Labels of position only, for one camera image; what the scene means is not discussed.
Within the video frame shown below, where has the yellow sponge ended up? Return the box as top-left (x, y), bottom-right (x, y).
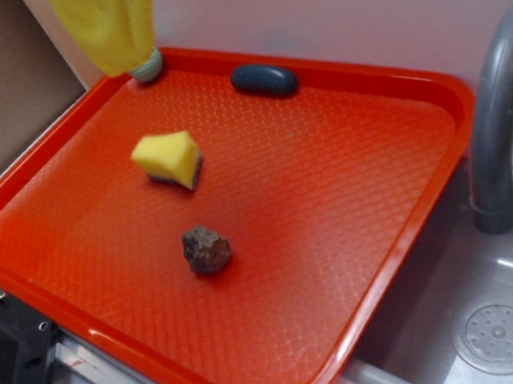
top-left (131, 130), bottom-right (203, 190)

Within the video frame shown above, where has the yellow cloth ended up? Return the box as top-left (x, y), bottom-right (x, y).
top-left (47, 0), bottom-right (156, 76)

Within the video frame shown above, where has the red plastic tray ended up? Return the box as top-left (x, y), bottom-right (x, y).
top-left (0, 49), bottom-right (474, 384)

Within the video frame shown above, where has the brown rock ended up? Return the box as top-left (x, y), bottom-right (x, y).
top-left (181, 225), bottom-right (232, 275)

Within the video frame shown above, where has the dark blue oval stone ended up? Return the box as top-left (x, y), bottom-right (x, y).
top-left (230, 63), bottom-right (298, 96)

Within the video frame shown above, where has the green textured ball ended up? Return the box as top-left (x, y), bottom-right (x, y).
top-left (129, 48), bottom-right (163, 83)

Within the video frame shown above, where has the grey faucet spout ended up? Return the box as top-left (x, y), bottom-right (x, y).
top-left (469, 6), bottom-right (513, 235)

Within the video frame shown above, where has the grey sink basin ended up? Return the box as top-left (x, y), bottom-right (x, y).
top-left (345, 167), bottom-right (513, 384)

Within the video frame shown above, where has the sink drain strainer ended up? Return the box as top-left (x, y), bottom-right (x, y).
top-left (451, 294), bottom-right (513, 376)

